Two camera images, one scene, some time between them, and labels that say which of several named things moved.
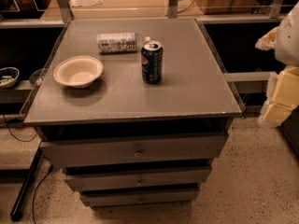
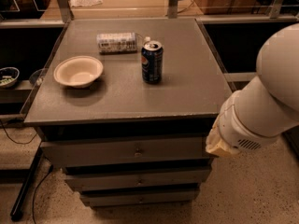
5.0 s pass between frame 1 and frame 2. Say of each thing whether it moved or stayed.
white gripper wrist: moved
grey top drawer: stayed
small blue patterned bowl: stayed
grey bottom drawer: stayed
